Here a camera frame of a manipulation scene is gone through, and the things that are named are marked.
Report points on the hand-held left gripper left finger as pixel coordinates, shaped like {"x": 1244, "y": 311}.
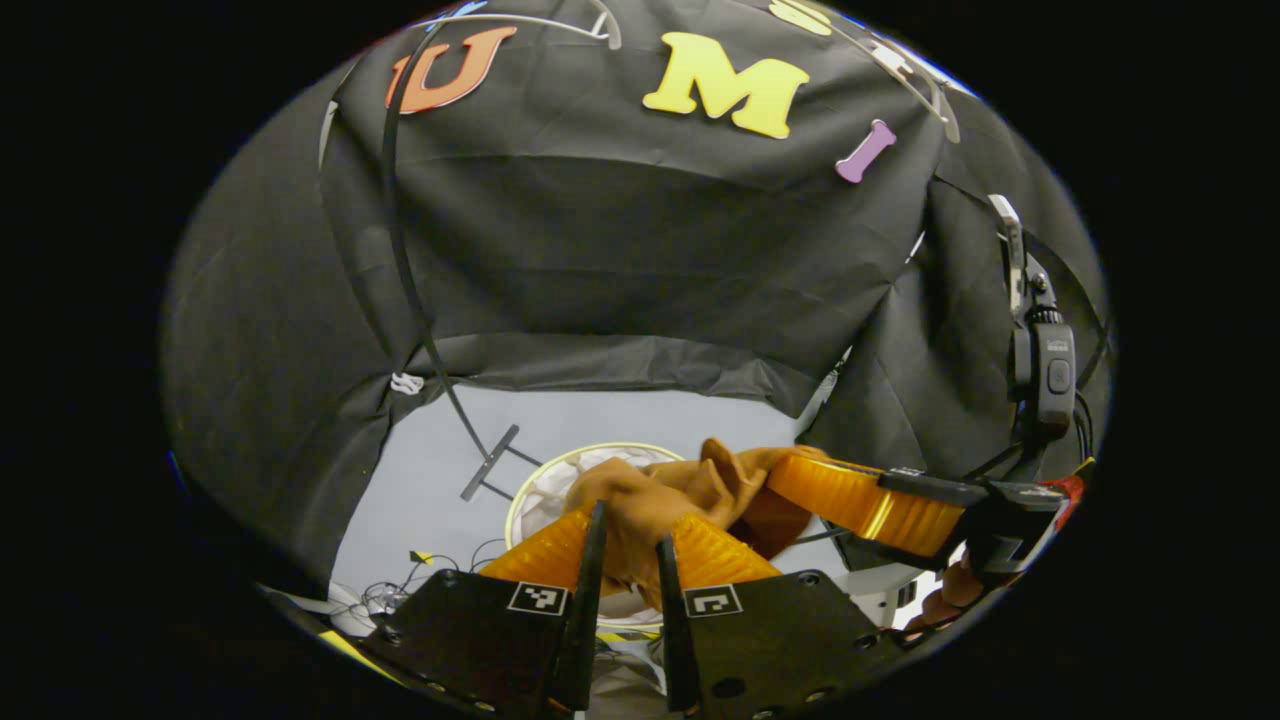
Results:
{"x": 480, "y": 640}

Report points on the black backdrop cloth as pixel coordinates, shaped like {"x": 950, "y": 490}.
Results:
{"x": 650, "y": 230}

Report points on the white laundry hamper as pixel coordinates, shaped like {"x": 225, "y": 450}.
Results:
{"x": 545, "y": 490}

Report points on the white clothes hanger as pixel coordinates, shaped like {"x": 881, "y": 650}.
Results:
{"x": 948, "y": 118}
{"x": 610, "y": 35}

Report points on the brown jacket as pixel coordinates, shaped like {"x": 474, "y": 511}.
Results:
{"x": 650, "y": 495}

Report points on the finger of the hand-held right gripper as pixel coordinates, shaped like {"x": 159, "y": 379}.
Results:
{"x": 860, "y": 500}

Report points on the white box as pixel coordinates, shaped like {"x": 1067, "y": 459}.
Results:
{"x": 880, "y": 590}

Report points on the black clothes rack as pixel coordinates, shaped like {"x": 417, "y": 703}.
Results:
{"x": 490, "y": 462}

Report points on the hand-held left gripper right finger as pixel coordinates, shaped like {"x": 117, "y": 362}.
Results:
{"x": 780, "y": 640}

